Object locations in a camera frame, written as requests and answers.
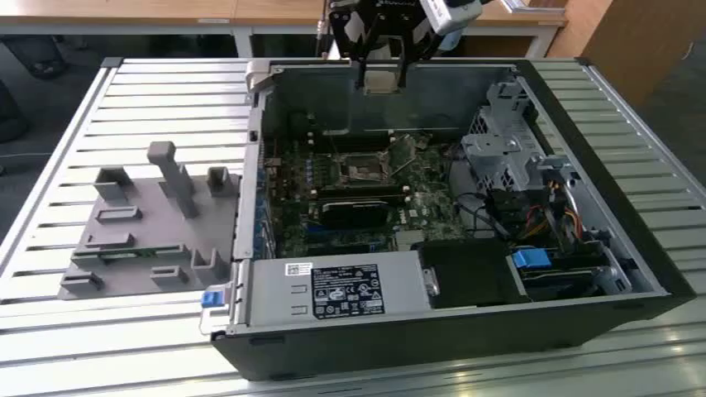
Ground silver power supply unit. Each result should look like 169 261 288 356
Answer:
244 251 430 328

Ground black wire bundle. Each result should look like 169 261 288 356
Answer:
452 189 526 243

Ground green motherboard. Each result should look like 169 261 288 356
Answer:
257 131 471 257

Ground grey metal bracket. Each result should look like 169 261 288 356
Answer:
531 155 614 265

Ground brown wooden cabinet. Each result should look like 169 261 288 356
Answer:
544 0 706 109

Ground black plastic fan shroud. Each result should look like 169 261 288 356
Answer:
416 238 531 309

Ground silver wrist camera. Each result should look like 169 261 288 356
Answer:
418 0 484 35

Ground black RAM slot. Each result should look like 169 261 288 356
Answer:
318 193 404 203
316 185 404 195
322 142 388 154
319 131 391 144

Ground silver square CPU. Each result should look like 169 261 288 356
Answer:
364 70 402 96

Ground black open PC case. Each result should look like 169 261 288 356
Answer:
208 56 697 382

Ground grey metal disk bay cage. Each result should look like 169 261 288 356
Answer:
462 80 539 191

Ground black disk drive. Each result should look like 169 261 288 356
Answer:
518 264 606 299

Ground white papers stack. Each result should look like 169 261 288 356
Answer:
499 0 570 14

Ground yellow red wire bundle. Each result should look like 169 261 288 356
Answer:
523 181 584 242

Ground CPU socket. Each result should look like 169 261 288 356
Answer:
336 152 395 185

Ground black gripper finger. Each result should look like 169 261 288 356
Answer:
328 9 383 91
396 20 443 91

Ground black graphics card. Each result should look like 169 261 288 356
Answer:
318 199 391 229

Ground metal socket cover frame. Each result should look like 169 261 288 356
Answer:
384 135 420 175

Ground blue disk carrier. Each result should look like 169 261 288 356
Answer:
511 246 552 270

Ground grey plastic parts rack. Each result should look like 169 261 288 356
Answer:
56 140 244 302

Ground wooden desk white frame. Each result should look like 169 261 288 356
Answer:
0 0 570 59

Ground green RAM stick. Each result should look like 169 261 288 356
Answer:
97 246 183 260

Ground small silver heatsink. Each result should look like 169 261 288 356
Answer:
395 230 424 251

